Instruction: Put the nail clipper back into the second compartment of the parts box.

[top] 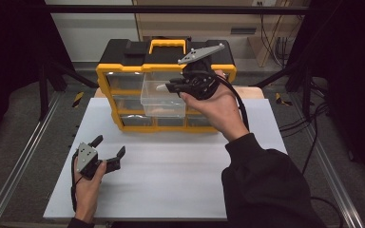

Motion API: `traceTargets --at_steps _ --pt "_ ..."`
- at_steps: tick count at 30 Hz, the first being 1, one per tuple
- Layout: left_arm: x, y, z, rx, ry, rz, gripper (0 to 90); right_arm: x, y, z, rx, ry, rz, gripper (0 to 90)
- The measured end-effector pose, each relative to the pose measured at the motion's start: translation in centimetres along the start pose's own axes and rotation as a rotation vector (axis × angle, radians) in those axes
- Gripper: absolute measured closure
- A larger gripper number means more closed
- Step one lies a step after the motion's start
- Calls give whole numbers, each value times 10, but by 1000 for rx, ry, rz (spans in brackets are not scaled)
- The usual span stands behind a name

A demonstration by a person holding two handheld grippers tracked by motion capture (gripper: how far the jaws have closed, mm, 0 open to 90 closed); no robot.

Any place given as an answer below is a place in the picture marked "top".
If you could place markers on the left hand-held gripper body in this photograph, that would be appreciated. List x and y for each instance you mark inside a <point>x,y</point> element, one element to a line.
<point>87,158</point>

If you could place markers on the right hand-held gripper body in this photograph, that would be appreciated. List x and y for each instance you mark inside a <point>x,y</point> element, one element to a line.
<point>201,82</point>

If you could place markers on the clear plastic storage drawer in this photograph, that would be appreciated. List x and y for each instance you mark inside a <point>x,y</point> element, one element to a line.
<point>161,103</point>

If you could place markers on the yellow black drawer organizer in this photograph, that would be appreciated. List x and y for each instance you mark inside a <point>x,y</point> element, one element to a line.
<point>168,60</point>

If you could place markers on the person's right hand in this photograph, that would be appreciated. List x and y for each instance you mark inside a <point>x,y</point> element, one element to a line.
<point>221,110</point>

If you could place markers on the person's left hand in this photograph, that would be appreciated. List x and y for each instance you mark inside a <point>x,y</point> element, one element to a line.
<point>87,196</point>

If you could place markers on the yellow black tape marker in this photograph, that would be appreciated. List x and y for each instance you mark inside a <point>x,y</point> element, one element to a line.
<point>280,99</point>
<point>78,99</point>

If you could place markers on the wooden table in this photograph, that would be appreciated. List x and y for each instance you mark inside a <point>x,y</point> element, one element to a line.
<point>250,92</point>

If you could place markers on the grid of clear drawers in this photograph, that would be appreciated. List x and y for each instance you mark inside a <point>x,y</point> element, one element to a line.
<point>126,81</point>

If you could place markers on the black metal stand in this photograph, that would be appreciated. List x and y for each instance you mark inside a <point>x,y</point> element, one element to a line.
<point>305,91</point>
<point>42,91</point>

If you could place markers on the black metal crossbar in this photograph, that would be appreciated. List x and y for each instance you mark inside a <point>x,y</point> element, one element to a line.
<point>107,9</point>

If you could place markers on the black curtain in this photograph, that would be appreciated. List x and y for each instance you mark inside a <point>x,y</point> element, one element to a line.
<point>9,63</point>
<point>355,79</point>

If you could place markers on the aluminium floor rail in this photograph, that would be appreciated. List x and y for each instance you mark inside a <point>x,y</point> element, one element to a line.
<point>19,167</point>
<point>336,186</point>

